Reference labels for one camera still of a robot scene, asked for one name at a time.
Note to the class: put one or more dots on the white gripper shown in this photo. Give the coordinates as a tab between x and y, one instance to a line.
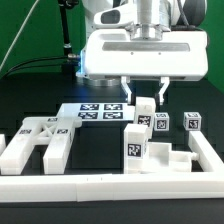
179	56

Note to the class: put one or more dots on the white chair seat part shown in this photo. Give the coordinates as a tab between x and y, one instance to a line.
162	158

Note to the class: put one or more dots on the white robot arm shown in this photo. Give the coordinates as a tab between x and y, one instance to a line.
91	7

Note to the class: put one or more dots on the white tagged cube left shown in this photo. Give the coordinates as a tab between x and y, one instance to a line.
161	121

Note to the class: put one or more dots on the white tagged cube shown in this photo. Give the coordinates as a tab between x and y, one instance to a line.
192	121
161	121

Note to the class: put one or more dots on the white tagged cube right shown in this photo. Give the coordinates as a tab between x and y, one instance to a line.
192	121

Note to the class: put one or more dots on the black vertical pole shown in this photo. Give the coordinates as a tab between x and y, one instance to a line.
68	67

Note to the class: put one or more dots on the white L-shaped fence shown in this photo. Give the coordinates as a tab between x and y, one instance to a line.
208	183

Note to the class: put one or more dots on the white block at left edge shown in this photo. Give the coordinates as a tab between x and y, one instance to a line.
2	143

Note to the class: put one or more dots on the white marker base plate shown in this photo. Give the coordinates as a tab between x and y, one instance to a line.
98	111

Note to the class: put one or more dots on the white chair back frame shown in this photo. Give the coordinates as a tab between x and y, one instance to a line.
55	133

